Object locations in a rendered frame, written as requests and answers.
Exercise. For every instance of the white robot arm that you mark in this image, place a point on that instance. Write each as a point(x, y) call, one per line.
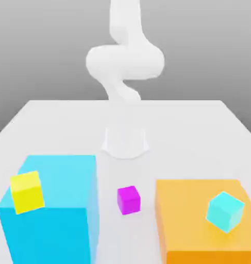
point(125, 61)

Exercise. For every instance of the small magenta cube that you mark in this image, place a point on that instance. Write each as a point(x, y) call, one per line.
point(128, 201)

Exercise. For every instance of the small yellow cube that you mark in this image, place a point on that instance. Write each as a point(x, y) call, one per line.
point(27, 196)

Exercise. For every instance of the small cyan cube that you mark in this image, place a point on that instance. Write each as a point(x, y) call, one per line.
point(225, 212)

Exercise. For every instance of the large orange box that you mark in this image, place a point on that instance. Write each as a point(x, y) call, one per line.
point(185, 216)

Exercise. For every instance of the large blue box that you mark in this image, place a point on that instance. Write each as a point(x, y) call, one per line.
point(55, 231)

